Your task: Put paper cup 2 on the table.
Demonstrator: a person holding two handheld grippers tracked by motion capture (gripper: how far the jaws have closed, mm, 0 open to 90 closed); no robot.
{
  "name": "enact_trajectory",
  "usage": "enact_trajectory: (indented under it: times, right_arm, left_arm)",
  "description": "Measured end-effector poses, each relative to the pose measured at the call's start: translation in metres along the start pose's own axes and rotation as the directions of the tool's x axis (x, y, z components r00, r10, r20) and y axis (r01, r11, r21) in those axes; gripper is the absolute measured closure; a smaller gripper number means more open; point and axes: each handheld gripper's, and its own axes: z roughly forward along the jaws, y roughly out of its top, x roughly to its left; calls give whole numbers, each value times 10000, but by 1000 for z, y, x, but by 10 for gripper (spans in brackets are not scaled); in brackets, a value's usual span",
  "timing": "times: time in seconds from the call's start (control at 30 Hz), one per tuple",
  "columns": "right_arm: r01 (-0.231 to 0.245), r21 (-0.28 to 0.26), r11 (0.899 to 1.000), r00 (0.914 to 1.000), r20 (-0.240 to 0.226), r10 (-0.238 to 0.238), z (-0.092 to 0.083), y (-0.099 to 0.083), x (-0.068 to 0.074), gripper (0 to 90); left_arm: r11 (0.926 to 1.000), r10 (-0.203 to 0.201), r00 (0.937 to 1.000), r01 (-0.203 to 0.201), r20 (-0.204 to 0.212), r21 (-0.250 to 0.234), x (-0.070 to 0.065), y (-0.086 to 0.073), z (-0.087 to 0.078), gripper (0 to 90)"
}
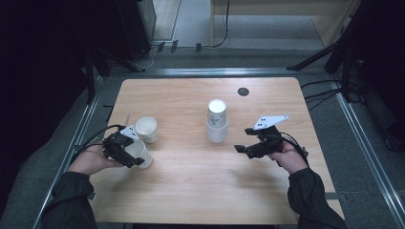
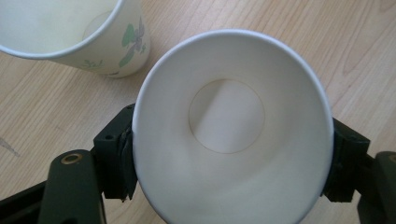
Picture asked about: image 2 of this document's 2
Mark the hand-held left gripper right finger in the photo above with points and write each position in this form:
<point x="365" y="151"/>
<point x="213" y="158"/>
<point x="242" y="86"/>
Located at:
<point x="348" y="161"/>

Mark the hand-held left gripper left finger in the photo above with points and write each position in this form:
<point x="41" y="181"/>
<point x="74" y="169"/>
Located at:
<point x="110" y="155"/>

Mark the floral paper cup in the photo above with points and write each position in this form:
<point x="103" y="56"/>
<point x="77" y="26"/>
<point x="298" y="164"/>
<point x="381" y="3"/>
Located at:
<point x="46" y="28"/>
<point x="233" y="174"/>

